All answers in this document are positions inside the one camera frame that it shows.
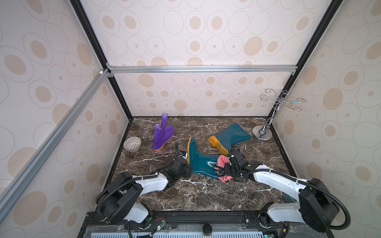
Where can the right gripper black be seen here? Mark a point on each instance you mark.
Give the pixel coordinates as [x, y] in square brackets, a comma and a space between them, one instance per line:
[229, 169]

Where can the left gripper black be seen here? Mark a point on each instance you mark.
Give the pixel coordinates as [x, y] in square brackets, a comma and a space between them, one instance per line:
[189, 171]

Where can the teal rubber boot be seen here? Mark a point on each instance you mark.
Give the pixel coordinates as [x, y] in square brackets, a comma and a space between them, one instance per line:
[225, 140]
[201, 163]

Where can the pink cloth black trim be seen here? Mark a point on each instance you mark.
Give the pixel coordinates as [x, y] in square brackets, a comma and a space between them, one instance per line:
[220, 168]

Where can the purple rubber boot yellow sole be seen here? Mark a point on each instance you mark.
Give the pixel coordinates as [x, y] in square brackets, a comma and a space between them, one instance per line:
[162, 133]

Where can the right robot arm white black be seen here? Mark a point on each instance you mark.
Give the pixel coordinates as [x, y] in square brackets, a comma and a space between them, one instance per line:
[313, 204]

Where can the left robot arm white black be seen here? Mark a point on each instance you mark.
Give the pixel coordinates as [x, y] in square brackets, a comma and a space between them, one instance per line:
[118, 201]

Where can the chrome hook stand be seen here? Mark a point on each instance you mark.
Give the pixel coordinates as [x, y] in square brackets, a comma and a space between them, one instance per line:
[264, 133]

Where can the patterned white bowl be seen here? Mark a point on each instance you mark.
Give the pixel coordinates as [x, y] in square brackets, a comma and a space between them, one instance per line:
[132, 143]

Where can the grey-blue ceramic cup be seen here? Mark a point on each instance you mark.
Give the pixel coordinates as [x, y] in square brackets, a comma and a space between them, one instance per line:
[288, 199]

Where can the horizontal aluminium bar back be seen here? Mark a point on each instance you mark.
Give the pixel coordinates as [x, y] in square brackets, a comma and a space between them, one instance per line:
[203, 69]

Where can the diagonal aluminium bar left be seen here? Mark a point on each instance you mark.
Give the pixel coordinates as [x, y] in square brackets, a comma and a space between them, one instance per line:
[39, 158]

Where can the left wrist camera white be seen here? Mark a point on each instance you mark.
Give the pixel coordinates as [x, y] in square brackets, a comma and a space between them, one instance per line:
[183, 154]

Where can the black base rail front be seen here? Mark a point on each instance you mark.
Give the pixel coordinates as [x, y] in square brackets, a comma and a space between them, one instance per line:
[197, 224]

